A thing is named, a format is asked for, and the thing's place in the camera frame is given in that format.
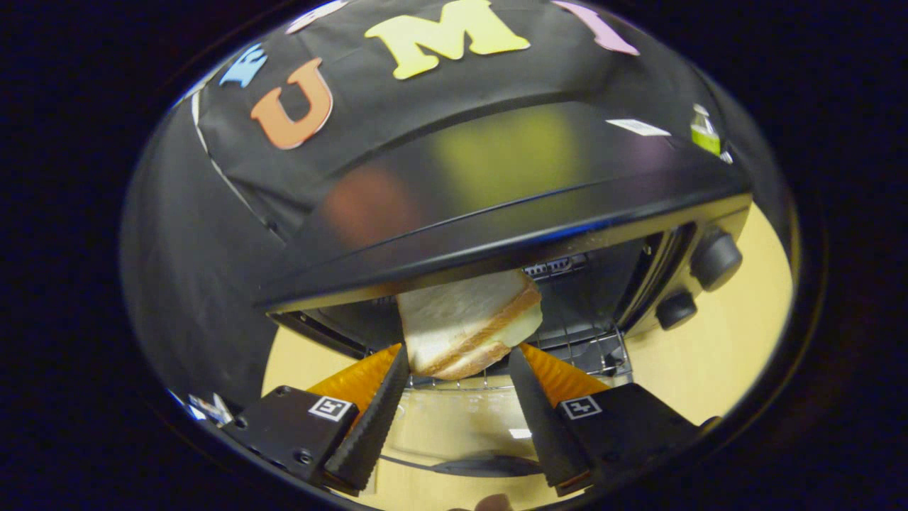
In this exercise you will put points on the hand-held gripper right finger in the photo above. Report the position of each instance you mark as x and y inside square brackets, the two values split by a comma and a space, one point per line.
[543, 426]

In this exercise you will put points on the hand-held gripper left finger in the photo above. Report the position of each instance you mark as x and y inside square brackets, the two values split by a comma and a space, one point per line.
[372, 426]

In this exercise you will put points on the toasted sandwich bread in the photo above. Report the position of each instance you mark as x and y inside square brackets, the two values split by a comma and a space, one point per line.
[461, 319]

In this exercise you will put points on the black toaster oven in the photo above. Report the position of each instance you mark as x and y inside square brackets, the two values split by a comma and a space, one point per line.
[496, 177]

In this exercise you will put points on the pile of colourful clutter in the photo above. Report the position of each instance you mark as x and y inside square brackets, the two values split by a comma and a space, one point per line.
[211, 409]

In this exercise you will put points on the green drink bottle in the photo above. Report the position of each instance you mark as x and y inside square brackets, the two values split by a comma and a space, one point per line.
[706, 135]

